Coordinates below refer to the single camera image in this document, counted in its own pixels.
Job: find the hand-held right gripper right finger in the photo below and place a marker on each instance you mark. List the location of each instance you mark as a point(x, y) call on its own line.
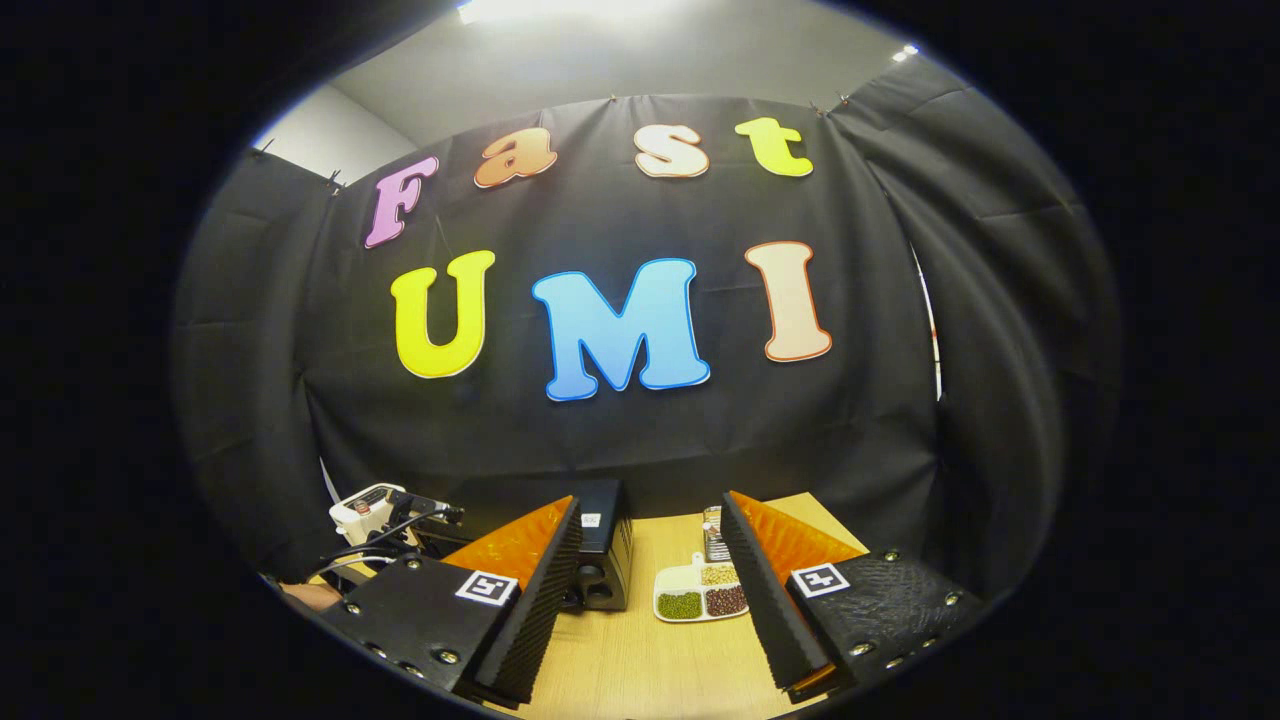
point(765, 600)

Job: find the small ceiling light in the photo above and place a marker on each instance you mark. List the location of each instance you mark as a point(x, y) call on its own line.
point(905, 50)

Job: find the pile of red beans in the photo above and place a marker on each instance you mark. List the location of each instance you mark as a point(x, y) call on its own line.
point(726, 600)

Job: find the pile of soybeans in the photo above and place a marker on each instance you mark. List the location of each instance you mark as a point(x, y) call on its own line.
point(717, 575)

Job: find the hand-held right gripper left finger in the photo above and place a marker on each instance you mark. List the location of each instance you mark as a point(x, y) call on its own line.
point(535, 600)

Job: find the white divided tray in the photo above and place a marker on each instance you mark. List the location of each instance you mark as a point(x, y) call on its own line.
point(675, 578)

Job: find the black electric oven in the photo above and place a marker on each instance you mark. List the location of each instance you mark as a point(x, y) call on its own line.
point(605, 560)

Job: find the pile of green mung beans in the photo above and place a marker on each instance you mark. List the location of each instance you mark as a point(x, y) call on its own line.
point(679, 605)

